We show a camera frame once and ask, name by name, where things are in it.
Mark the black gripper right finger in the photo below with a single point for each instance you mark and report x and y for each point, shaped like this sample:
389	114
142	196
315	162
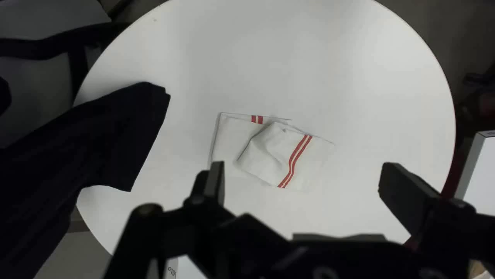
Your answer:
406	199

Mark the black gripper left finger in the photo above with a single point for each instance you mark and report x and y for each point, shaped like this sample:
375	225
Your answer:
211	187

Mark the black cloth garment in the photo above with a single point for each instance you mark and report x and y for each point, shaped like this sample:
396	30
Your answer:
77	156

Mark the grey office chair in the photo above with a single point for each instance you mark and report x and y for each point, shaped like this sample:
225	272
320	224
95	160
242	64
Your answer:
35	94

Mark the white towel with red stripes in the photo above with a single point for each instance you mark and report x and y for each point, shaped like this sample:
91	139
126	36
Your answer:
267	149

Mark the white office desk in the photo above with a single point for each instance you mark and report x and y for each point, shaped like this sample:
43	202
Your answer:
481	165

